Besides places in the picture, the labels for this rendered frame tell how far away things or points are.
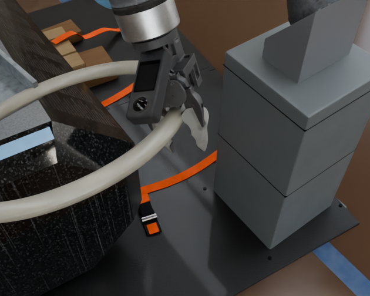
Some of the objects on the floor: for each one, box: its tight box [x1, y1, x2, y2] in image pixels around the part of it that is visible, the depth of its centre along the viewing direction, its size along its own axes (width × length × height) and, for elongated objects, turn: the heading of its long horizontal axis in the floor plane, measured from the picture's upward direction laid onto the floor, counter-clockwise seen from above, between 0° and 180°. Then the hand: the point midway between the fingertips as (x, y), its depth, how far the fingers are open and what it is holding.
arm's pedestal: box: [203, 21, 370, 260], centre depth 189 cm, size 50×50×85 cm
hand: (185, 148), depth 78 cm, fingers closed on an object, 5 cm apart
